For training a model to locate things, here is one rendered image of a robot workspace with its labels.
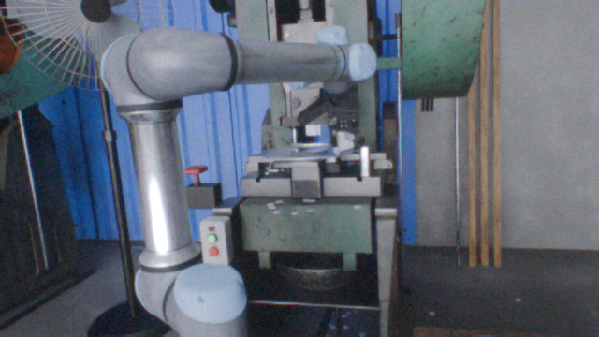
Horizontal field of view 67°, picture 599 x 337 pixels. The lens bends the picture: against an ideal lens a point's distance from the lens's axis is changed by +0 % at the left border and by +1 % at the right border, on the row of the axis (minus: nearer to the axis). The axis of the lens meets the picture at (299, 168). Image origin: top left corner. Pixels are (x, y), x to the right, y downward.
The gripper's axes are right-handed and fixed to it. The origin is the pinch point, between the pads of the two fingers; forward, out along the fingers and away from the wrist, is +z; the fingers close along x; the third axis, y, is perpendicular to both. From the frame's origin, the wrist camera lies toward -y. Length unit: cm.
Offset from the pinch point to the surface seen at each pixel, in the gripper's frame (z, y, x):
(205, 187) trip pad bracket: 7.3, -39.4, -6.0
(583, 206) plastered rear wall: 106, 118, 97
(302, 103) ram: -7.8, -10.6, 15.7
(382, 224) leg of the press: 13.4, 12.5, -15.7
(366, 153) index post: 5.1, 8.3, 6.0
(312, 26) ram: -27.1, -6.9, 27.9
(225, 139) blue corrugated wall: 69, -83, 119
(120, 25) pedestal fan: -26, -82, 50
